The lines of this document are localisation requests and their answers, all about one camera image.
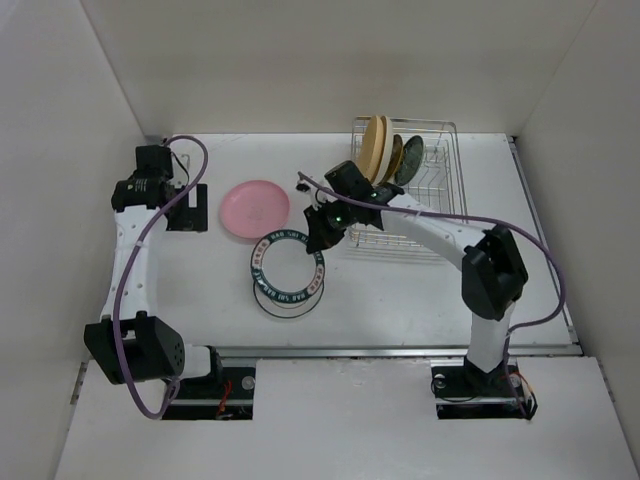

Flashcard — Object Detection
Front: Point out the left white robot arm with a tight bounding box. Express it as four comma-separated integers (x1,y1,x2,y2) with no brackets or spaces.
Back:
84,145,224,397

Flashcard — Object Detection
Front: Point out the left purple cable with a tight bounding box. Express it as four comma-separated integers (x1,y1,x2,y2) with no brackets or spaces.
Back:
111,134,211,419

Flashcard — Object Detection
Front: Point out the metal wire dish rack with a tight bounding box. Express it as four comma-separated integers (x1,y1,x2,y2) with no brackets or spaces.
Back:
345,116,469,250

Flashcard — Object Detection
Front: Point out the blue rimmed grey plate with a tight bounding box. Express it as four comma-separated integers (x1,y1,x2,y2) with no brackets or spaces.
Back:
250,229,326,323

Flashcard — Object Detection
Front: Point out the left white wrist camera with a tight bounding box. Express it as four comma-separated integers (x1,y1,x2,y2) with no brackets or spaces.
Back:
172,153,190,177

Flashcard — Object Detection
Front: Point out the white plate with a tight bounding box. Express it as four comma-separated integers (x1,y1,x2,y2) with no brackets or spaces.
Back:
374,116,394,185

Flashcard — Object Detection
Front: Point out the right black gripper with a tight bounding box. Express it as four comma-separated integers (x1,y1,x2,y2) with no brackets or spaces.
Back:
305,196,358,252

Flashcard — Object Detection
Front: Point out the tan yellow plate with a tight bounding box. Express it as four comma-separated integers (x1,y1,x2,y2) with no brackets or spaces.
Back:
356,116,385,182

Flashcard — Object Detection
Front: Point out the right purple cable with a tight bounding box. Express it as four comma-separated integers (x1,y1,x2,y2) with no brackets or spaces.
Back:
297,170,569,419

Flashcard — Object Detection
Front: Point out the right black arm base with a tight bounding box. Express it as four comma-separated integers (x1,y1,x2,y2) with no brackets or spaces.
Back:
430,364,538,420

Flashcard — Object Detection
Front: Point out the front aluminium rail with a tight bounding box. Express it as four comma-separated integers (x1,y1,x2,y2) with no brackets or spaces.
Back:
99,342,584,361

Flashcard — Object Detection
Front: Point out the pink plastic plate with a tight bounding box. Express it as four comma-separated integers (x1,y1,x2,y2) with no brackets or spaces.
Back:
219,180,290,240

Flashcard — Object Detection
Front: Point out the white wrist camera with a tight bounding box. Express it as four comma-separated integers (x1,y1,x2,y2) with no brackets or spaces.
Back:
295,181,317,196
172,153,190,177

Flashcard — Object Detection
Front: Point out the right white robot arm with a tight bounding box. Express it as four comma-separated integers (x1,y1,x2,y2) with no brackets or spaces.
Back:
299,161,528,394

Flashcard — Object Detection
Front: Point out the purple cable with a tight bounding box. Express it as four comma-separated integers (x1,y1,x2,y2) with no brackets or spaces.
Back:
111,134,211,419
297,170,569,419

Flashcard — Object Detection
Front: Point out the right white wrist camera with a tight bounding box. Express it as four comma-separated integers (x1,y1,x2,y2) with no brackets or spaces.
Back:
295,181,317,196

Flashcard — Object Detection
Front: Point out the dark green plate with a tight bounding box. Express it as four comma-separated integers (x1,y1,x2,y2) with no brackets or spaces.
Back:
394,135,424,186

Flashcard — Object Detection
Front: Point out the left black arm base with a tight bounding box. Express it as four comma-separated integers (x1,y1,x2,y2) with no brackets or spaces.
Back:
162,358,257,421

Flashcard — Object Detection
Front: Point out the brown gold plate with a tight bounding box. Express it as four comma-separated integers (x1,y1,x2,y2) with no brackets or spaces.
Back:
383,134,404,183

